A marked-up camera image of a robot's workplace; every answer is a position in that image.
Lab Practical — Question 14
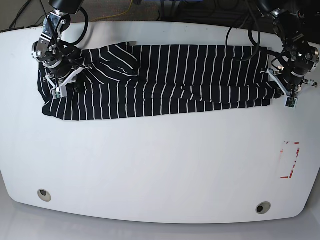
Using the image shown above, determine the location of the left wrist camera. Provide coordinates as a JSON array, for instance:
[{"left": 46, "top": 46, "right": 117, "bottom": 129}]
[{"left": 285, "top": 96, "right": 298, "bottom": 109}]

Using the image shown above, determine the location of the black white striped t-shirt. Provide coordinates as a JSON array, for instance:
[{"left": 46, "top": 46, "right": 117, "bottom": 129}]
[{"left": 37, "top": 42, "right": 270, "bottom": 121}]

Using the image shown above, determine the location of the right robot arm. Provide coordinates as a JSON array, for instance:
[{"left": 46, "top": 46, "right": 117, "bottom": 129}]
[{"left": 32, "top": 0, "right": 92, "bottom": 100}]

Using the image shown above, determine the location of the left table cable grommet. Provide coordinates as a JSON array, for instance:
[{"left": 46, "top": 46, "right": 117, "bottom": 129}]
[{"left": 37, "top": 189, "right": 52, "bottom": 202}]

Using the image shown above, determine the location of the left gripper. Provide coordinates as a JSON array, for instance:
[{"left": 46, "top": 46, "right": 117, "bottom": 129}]
[{"left": 261, "top": 67, "right": 319, "bottom": 106}]

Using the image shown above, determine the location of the red tape rectangle marking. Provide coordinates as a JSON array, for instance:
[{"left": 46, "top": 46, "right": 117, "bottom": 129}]
[{"left": 277, "top": 141, "right": 301, "bottom": 179}]

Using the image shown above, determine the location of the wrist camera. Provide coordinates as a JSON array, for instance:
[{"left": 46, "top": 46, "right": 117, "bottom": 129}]
[
  {"left": 285, "top": 96, "right": 298, "bottom": 109},
  {"left": 51, "top": 86, "right": 68, "bottom": 100}
]

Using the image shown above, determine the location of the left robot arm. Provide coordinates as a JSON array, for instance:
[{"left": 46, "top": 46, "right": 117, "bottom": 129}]
[{"left": 227, "top": 0, "right": 320, "bottom": 109}]

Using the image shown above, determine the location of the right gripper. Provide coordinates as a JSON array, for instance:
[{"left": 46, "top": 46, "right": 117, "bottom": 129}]
[{"left": 43, "top": 64, "right": 92, "bottom": 94}]

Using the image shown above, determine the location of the table cable grommet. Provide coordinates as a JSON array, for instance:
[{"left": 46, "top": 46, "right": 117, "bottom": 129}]
[
  {"left": 37, "top": 189, "right": 52, "bottom": 202},
  {"left": 255, "top": 201, "right": 271, "bottom": 215}
]

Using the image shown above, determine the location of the right table cable grommet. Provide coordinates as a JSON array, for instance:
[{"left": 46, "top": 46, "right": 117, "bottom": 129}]
[{"left": 255, "top": 201, "right": 271, "bottom": 215}]

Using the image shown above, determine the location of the yellow floor cable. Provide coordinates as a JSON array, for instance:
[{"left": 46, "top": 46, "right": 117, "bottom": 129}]
[{"left": 91, "top": 0, "right": 133, "bottom": 22}]

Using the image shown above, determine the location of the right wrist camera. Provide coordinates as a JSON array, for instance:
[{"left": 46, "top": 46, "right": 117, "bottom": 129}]
[{"left": 51, "top": 86, "right": 68, "bottom": 100}]

